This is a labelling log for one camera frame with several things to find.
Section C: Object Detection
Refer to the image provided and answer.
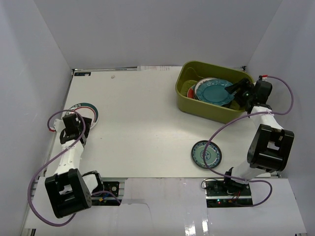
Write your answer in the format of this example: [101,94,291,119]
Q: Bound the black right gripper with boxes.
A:
[225,78,254,108]

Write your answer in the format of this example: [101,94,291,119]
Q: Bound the teal scalloped plate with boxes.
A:
[196,78,234,106]

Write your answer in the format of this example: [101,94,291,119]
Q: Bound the orange sunburst plate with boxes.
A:
[193,77,215,100]

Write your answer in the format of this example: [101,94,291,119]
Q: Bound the red teal floral plate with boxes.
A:
[187,85,196,99]

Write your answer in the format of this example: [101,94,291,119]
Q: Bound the grey deer plate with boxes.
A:
[225,100,234,108]

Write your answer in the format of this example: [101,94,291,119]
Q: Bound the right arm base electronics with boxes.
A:
[200,178,253,208]

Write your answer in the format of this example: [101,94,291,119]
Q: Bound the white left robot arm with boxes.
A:
[45,113,104,218]

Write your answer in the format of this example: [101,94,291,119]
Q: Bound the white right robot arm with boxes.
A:
[222,76,294,196]

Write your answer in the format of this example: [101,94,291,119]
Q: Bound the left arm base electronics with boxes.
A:
[92,181,125,207]

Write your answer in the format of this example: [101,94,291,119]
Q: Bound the olive green plastic bin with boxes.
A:
[175,61,254,123]

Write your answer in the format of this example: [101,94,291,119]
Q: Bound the white green rimmed plate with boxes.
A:
[65,102,99,129]

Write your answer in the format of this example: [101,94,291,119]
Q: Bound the black label sticker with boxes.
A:
[74,72,91,76]

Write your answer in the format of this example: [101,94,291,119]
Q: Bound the small blue patterned dish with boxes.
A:
[191,140,222,169]

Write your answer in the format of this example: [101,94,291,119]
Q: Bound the white papers at back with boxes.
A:
[137,65,182,71]

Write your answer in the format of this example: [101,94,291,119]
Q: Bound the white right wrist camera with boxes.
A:
[258,75,268,82]

